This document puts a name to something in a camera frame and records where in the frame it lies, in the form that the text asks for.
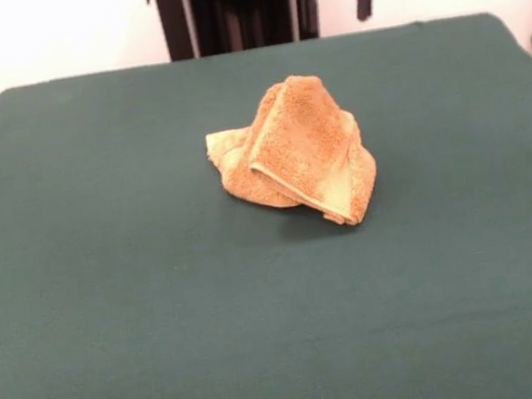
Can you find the orange terry towel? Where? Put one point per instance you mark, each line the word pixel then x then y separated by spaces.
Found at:
pixel 309 152

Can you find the dark green table cloth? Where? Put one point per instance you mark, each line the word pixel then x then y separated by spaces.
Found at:
pixel 161 302

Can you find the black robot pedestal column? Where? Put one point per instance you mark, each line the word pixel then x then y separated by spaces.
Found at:
pixel 240 6

